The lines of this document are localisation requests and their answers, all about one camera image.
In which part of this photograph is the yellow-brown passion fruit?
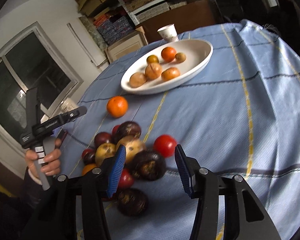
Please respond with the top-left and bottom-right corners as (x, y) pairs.
(95, 143), (116, 166)

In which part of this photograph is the tan onion-like fruit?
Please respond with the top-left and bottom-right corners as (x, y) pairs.
(115, 135), (146, 164)

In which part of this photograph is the wrinkled dark passion fruit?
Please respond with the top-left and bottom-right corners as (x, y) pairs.
(128, 150), (167, 181)

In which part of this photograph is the dark red plum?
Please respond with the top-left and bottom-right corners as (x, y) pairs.
(94, 132), (113, 148)

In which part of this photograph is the dark purple passion fruit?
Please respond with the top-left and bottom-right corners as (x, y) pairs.
(114, 121), (142, 142)

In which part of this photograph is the bright orange mandarin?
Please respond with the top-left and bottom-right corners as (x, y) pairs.
(106, 96), (128, 118)

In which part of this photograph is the large tan round fruit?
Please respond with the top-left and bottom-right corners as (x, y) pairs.
(129, 72), (147, 88)

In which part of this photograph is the spotted orange persimmon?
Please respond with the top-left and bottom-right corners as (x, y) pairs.
(161, 67), (180, 81)

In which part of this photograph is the small brown fruit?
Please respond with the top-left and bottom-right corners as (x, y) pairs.
(175, 53), (186, 63)

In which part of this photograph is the greenish orange mandarin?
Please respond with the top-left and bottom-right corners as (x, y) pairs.
(146, 55), (159, 64)

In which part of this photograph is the red cherry tomato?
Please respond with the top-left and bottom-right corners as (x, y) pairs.
(118, 168), (134, 189)

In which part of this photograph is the person's left hand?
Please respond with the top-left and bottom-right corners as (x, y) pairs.
(25, 139), (62, 184)

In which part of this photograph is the white beverage can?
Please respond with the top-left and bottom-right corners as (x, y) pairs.
(59, 98), (78, 113)

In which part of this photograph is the light blue checked tablecloth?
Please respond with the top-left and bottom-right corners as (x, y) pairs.
(61, 20), (300, 239)

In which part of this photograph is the white oval plate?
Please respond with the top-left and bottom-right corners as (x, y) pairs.
(121, 40), (213, 95)

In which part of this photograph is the white paper cup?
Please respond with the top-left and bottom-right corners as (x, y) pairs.
(157, 24), (179, 43)

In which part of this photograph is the stack of blue patterned boxes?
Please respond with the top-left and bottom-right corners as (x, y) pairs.
(94, 16), (134, 45)

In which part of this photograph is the brown wooden board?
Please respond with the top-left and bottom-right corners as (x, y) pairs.
(137, 0), (223, 43)

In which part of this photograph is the window with white frame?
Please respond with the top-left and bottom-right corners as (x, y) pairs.
(0, 22), (83, 150)

